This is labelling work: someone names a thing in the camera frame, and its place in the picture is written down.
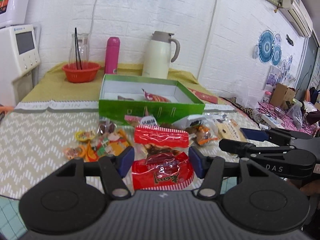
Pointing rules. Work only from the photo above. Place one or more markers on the green cardboard box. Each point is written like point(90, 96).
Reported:
point(183, 101)

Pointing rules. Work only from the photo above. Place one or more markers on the pink pumpkin seed packet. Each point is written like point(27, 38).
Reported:
point(136, 120)

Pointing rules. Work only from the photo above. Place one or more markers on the red sausage snack packet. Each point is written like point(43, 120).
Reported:
point(166, 166)

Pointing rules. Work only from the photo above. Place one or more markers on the blue wall decoration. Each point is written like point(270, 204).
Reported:
point(268, 48)

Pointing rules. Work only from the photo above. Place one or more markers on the pink thermos bottle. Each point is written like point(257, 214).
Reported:
point(112, 55)

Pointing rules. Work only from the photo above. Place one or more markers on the clear dates packet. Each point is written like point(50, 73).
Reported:
point(106, 126)

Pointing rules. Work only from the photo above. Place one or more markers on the white screen appliance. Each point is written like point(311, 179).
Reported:
point(19, 56)

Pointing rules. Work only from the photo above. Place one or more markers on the red daily nuts bag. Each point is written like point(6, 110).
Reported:
point(154, 97)

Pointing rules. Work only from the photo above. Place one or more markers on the white grey snack bag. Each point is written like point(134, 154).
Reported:
point(194, 120)

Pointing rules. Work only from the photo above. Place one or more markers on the orange jelly cup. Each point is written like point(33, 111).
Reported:
point(75, 153)

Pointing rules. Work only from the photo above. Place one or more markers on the white power strip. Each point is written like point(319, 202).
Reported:
point(272, 122)

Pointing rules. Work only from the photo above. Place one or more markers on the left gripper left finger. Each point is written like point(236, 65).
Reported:
point(112, 171)

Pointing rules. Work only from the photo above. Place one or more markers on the yellow jelly cup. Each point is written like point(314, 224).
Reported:
point(85, 136)

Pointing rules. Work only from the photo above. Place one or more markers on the cream thermos jug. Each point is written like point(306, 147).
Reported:
point(162, 50)

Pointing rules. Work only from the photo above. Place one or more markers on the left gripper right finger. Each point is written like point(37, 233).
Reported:
point(210, 170)

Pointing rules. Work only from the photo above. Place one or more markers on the black straw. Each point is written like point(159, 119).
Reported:
point(77, 54)

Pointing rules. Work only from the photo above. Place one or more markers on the air conditioner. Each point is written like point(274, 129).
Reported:
point(297, 14)

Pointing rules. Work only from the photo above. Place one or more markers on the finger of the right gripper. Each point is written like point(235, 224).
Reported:
point(281, 137)
point(284, 161)

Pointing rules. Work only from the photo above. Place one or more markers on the glass carafe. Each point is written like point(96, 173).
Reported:
point(83, 49)

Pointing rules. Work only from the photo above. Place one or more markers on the red plastic basket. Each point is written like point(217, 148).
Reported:
point(84, 75)

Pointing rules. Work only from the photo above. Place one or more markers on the red envelope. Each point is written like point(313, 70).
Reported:
point(205, 97)

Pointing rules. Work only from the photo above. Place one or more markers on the orange green snack packet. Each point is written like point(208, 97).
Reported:
point(113, 144)

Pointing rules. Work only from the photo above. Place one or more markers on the white water purifier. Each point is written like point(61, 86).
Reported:
point(13, 12)

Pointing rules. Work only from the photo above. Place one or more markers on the chevron beige table mat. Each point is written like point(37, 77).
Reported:
point(33, 144)

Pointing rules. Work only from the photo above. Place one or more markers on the person's right hand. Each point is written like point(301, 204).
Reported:
point(309, 189)

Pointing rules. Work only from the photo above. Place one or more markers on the orange clear nut packet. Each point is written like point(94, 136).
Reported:
point(201, 134)

